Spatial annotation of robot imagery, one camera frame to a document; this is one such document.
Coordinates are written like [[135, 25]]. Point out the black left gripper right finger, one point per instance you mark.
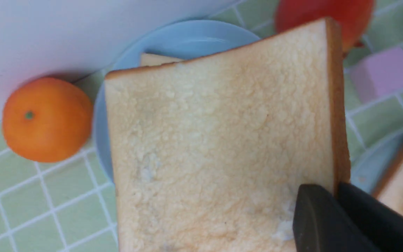
[[380, 224]]

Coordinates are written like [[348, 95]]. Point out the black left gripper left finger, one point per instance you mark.
[[320, 224]]

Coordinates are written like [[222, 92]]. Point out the teal empty plate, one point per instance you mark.
[[370, 166]]

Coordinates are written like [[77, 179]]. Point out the pink cube block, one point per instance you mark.
[[378, 75]]

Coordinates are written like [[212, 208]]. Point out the red pomegranate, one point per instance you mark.
[[352, 15]]

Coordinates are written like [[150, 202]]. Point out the light blue bread plate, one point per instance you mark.
[[184, 40]]

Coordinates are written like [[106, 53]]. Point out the orange fruit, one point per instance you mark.
[[47, 120]]

